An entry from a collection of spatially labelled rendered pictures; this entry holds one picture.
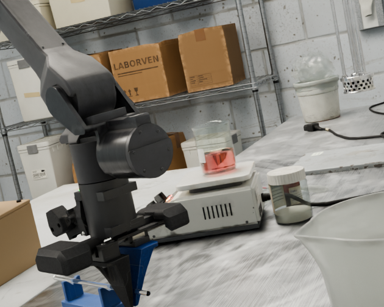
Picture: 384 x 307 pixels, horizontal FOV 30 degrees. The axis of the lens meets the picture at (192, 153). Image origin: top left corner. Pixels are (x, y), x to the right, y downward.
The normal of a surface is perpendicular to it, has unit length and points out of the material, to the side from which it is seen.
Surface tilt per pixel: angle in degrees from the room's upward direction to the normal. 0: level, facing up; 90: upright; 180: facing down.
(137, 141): 90
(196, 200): 90
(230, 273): 0
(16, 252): 90
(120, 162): 100
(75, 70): 36
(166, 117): 90
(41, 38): 46
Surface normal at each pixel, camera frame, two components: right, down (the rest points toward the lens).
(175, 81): 0.89, -0.13
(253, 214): -0.16, 0.18
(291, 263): -0.20, -0.97
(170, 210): 0.34, -0.71
